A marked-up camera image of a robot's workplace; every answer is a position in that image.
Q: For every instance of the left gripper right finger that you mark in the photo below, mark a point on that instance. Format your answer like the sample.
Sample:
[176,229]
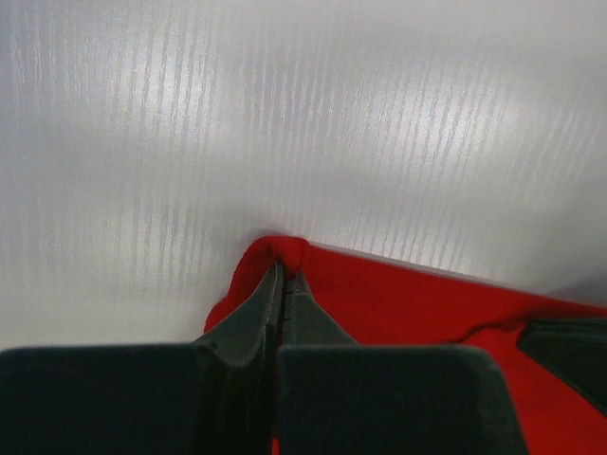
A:
[337,396]

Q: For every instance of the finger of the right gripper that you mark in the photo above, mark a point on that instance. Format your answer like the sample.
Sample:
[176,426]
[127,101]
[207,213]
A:
[573,350]

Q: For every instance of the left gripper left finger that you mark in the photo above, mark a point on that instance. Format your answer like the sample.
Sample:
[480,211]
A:
[209,396]

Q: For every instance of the red t shirt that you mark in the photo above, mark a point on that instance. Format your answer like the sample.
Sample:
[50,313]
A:
[379,303]

